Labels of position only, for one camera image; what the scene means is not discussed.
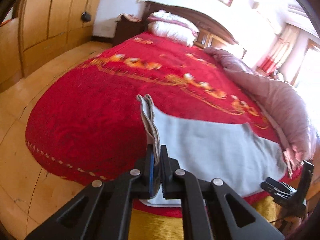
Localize grey pants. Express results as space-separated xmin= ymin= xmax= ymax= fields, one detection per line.
xmin=137 ymin=94 xmax=287 ymax=197

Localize red floral bed blanket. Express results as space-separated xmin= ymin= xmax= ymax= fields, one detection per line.
xmin=25 ymin=32 xmax=283 ymax=185

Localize pink quilt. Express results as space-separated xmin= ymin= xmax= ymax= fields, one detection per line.
xmin=203 ymin=47 xmax=317 ymax=175

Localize red and white curtain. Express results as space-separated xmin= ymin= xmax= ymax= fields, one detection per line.
xmin=258 ymin=23 xmax=300 ymax=75

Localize dark wooden headboard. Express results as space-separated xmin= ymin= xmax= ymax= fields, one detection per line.
xmin=142 ymin=1 xmax=247 ymax=59

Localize dark wooden nightstand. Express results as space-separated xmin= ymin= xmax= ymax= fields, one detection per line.
xmin=113 ymin=20 xmax=144 ymax=46

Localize small black bag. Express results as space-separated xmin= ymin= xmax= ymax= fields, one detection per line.
xmin=81 ymin=11 xmax=92 ymax=22

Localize cloth on nightstand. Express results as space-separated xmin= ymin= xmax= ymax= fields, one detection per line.
xmin=117 ymin=13 xmax=142 ymax=23

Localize wooden wardrobe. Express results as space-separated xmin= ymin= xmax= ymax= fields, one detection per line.
xmin=1 ymin=0 xmax=100 ymax=91

